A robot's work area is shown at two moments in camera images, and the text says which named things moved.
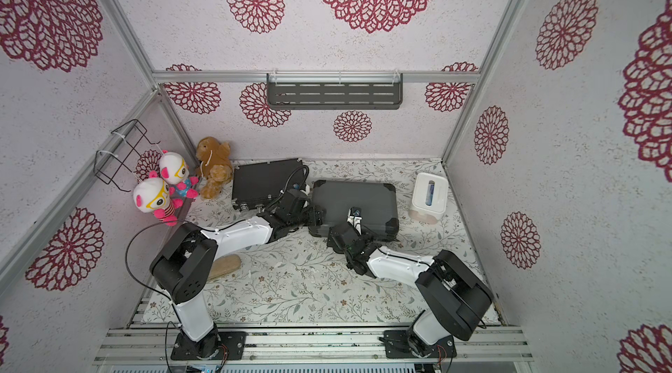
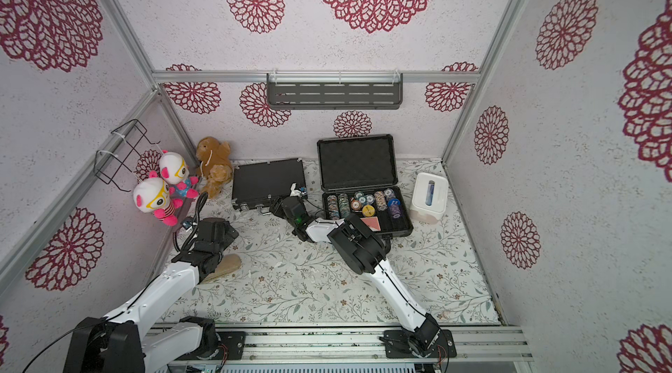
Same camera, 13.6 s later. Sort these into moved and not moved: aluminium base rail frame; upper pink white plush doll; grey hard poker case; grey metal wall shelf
Moved: grey hard poker case
Not moved: upper pink white plush doll; grey metal wall shelf; aluminium base rail frame
